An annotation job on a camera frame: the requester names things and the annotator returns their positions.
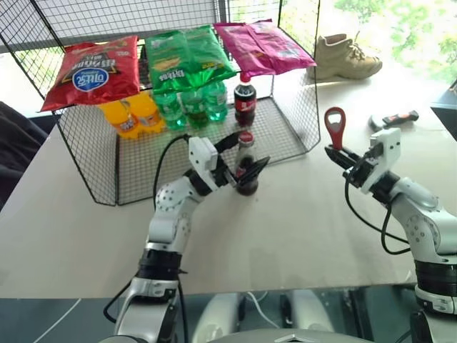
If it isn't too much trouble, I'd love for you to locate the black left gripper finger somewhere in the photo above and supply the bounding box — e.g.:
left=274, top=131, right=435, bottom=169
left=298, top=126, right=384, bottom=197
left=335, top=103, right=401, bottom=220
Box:
left=213, top=132, right=244, bottom=154
left=235, top=156, right=271, bottom=188

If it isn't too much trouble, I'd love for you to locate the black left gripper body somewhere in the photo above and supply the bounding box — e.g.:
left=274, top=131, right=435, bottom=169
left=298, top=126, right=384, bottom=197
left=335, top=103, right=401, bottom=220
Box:
left=213, top=156, right=238, bottom=189

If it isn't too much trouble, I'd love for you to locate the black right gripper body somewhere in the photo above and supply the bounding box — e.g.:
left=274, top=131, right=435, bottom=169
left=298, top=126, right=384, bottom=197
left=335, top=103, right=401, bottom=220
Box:
left=342, top=152, right=379, bottom=190

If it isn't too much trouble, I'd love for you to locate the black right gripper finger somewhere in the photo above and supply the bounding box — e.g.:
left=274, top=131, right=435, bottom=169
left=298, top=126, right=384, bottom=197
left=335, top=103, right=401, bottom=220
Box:
left=338, top=146, right=367, bottom=161
left=323, top=144, right=357, bottom=169

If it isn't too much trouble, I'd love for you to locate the glass cola bottle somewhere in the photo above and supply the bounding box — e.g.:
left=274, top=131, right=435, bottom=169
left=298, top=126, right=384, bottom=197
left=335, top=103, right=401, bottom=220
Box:
left=233, top=131, right=260, bottom=197

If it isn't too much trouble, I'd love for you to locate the red bottle opener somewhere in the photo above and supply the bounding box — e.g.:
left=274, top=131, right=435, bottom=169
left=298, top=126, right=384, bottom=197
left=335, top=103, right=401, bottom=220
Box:
left=323, top=106, right=348, bottom=151

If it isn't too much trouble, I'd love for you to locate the green soda bottle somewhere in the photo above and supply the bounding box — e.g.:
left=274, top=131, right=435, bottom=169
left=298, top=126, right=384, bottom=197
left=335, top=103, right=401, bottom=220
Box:
left=180, top=87, right=211, bottom=129
left=205, top=80, right=230, bottom=123
left=153, top=91, right=189, bottom=131

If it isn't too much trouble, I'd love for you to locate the plastic cola bottle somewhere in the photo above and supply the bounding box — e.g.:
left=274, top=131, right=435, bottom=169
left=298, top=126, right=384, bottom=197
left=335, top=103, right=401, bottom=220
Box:
left=233, top=71, right=258, bottom=128

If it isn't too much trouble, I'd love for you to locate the orange soda bottle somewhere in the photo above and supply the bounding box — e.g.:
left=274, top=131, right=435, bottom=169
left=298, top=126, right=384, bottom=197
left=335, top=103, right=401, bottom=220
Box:
left=99, top=98, right=146, bottom=140
left=131, top=91, right=166, bottom=134

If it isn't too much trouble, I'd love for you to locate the green chip bag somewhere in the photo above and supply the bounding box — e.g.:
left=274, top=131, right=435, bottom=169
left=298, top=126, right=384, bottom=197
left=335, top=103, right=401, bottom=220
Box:
left=144, top=29, right=196, bottom=96
left=181, top=24, right=238, bottom=86

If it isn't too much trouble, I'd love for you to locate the beige boot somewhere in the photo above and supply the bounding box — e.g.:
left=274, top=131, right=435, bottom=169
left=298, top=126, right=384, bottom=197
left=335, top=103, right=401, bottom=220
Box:
left=306, top=32, right=383, bottom=81

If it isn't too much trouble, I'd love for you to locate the pink chip bag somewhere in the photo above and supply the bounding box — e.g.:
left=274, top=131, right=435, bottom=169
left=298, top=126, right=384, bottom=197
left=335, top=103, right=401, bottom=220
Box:
left=246, top=19, right=318, bottom=76
left=213, top=21, right=265, bottom=76

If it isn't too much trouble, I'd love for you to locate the dark flat panel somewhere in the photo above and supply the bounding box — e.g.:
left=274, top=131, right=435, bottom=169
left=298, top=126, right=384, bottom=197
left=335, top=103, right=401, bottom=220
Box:
left=429, top=76, right=457, bottom=141

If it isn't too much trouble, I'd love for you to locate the red chip bag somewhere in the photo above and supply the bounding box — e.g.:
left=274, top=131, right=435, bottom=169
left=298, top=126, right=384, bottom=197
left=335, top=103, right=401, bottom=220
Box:
left=40, top=34, right=141, bottom=113

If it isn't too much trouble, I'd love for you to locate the silver robot torso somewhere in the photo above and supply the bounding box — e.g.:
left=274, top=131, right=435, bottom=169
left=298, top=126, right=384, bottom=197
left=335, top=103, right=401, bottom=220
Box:
left=191, top=288, right=376, bottom=343

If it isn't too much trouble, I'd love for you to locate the black fabric bundle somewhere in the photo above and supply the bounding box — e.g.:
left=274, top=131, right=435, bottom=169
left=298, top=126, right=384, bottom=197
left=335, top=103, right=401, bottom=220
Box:
left=0, top=101, right=49, bottom=212

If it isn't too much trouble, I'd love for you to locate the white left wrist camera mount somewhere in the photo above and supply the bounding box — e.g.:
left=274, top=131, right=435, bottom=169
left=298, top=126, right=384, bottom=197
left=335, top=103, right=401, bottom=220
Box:
left=188, top=136, right=220, bottom=190

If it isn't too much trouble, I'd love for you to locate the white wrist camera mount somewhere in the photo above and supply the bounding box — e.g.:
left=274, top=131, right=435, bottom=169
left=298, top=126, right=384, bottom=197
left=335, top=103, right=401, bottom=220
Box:
left=188, top=136, right=220, bottom=190
left=359, top=127, right=403, bottom=194

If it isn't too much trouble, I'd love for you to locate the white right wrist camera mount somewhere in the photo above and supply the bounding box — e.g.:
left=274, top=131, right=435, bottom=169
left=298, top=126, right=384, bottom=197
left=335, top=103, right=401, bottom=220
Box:
left=359, top=127, right=403, bottom=194

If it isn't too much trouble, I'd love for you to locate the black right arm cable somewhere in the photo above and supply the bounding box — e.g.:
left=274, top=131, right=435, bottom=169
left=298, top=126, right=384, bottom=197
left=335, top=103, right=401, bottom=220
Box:
left=343, top=177, right=412, bottom=255

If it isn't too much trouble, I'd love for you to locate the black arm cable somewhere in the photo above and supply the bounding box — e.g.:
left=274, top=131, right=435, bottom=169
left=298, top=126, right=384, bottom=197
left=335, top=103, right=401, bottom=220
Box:
left=343, top=177, right=412, bottom=255
left=152, top=133, right=191, bottom=215

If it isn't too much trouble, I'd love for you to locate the red black handled tool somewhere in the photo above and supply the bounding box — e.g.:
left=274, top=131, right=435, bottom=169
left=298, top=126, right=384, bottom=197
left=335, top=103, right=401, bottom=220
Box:
left=368, top=109, right=420, bottom=131

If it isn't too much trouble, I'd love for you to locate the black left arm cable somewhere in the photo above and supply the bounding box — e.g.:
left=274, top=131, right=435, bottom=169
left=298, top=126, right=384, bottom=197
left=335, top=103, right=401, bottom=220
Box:
left=152, top=133, right=191, bottom=215

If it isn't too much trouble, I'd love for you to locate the black wire grid rack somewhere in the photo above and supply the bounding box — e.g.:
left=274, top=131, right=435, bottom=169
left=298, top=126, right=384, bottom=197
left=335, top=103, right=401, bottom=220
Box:
left=0, top=0, right=321, bottom=207

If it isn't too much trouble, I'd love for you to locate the thin white cable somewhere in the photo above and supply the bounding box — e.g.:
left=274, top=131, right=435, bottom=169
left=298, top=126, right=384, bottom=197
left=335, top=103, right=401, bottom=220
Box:
left=245, top=290, right=281, bottom=330

